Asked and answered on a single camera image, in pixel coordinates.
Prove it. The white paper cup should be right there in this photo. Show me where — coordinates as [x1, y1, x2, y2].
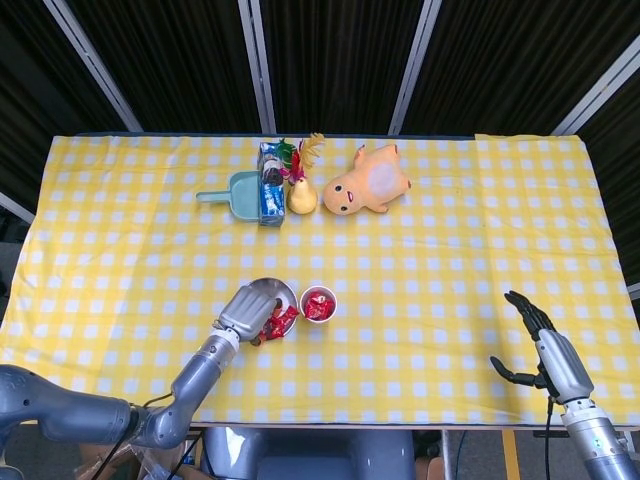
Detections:
[299, 285, 339, 325]

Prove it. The yellow pear shaped vase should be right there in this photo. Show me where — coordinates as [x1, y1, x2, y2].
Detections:
[286, 178, 320, 216]

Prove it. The red feather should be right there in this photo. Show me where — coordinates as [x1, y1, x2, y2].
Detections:
[279, 149, 309, 181]

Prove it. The orange plush animal toy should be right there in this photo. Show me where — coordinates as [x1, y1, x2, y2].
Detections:
[321, 143, 414, 217]

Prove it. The yellow feather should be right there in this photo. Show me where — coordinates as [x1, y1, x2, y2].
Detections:
[298, 132, 327, 169]

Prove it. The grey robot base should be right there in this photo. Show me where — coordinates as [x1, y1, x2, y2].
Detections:
[202, 427, 416, 480]

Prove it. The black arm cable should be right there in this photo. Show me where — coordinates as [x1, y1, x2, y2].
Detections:
[107, 392, 176, 480]
[547, 389, 559, 480]

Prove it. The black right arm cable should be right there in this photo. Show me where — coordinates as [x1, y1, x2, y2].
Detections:
[547, 389, 559, 480]

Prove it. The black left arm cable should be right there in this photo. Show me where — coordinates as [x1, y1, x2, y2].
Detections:
[107, 392, 176, 480]

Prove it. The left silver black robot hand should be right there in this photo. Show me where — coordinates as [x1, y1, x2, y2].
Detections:
[217, 284, 281, 346]

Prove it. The brown cardboard box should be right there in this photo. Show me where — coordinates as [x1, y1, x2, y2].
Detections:
[77, 442, 201, 480]

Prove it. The round metal plate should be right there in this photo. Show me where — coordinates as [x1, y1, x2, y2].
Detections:
[248, 277, 297, 344]

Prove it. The yellow white checkered tablecloth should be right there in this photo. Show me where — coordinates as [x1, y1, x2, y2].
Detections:
[0, 132, 640, 426]

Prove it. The blue cookie box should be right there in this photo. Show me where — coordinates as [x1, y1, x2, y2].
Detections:
[257, 141, 289, 229]

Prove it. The teal plastic scoop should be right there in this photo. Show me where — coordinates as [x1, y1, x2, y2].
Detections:
[195, 170, 264, 221]

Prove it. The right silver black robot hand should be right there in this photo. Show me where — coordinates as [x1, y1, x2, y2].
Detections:
[489, 289, 596, 404]

